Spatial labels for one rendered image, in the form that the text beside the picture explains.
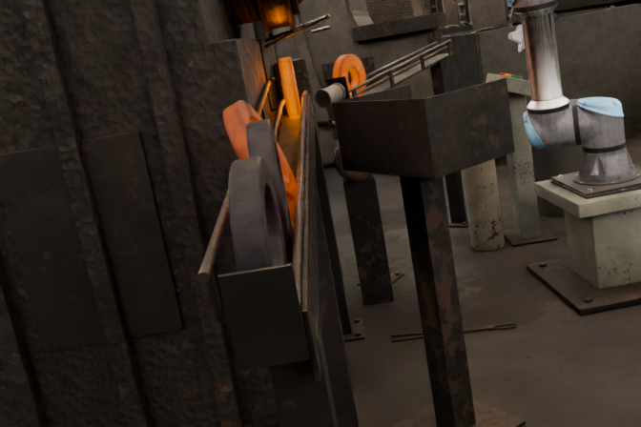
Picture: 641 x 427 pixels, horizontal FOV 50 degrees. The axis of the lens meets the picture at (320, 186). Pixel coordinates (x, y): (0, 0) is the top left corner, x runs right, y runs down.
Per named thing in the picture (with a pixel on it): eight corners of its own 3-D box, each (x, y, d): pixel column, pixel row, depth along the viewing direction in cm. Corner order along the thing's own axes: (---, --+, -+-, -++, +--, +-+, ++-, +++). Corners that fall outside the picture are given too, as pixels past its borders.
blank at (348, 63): (348, 111, 229) (357, 111, 227) (326, 78, 219) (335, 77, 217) (363, 78, 237) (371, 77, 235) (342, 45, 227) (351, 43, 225)
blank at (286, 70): (277, 62, 172) (290, 60, 172) (279, 55, 187) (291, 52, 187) (288, 123, 177) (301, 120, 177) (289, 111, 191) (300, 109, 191)
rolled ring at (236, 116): (246, 139, 99) (227, 151, 100) (307, 219, 110) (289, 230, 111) (234, 79, 114) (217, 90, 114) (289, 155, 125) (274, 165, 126)
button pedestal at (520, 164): (515, 249, 249) (495, 77, 236) (499, 231, 272) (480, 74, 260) (560, 241, 248) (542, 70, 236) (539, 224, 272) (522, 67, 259)
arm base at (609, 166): (617, 166, 209) (614, 134, 207) (646, 175, 195) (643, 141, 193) (569, 176, 208) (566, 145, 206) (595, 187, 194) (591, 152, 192)
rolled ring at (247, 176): (263, 134, 83) (237, 139, 83) (254, 192, 65) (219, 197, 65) (292, 270, 89) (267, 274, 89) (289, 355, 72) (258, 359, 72)
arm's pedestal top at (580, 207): (633, 176, 219) (632, 164, 218) (693, 197, 188) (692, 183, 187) (534, 194, 218) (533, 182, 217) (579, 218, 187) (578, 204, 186)
